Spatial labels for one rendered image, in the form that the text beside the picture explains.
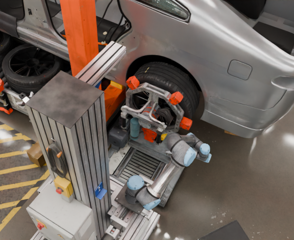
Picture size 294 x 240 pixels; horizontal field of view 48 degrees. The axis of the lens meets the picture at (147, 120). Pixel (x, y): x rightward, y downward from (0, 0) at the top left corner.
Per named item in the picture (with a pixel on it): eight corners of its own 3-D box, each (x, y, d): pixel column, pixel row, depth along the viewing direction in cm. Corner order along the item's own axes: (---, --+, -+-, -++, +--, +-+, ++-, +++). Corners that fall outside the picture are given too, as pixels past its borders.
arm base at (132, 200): (138, 208, 246) (138, 202, 238) (120, 197, 250) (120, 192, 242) (148, 192, 254) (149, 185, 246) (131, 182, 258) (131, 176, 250)
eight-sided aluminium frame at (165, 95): (178, 136, 316) (187, 99, 273) (175, 142, 312) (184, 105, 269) (128, 114, 329) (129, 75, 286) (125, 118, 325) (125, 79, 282)
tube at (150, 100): (152, 102, 288) (152, 94, 279) (141, 117, 277) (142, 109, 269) (134, 94, 292) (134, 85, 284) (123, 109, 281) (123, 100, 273)
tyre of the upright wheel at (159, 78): (205, 76, 280) (136, 50, 298) (194, 94, 267) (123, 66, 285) (194, 124, 332) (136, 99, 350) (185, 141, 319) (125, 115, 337)
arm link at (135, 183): (135, 178, 249) (136, 169, 239) (147, 191, 244) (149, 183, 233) (123, 188, 244) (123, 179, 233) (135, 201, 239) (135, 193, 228)
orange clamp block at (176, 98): (177, 99, 281) (183, 96, 274) (173, 105, 277) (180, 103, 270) (171, 94, 279) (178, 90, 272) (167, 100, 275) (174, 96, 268)
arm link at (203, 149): (194, 144, 254) (193, 150, 264) (205, 154, 249) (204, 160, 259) (201, 137, 257) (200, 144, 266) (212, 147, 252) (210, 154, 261)
